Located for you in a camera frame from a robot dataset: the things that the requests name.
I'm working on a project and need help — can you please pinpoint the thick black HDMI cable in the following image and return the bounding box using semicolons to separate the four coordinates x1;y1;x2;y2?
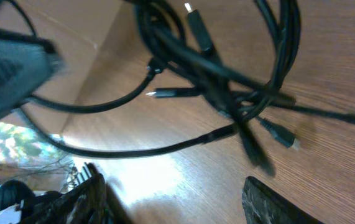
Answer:
12;71;355;159

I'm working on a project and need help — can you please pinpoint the thin black cable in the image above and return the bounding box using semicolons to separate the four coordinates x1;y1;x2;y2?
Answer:
127;0;302;178

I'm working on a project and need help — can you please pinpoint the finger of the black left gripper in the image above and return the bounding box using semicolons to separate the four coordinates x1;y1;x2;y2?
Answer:
0;35;64;119

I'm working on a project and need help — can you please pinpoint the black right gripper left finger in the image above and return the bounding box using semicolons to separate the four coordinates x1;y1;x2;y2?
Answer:
19;163;115;224

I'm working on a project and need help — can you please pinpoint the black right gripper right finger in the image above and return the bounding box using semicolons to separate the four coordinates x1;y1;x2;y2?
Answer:
242;176;323;224

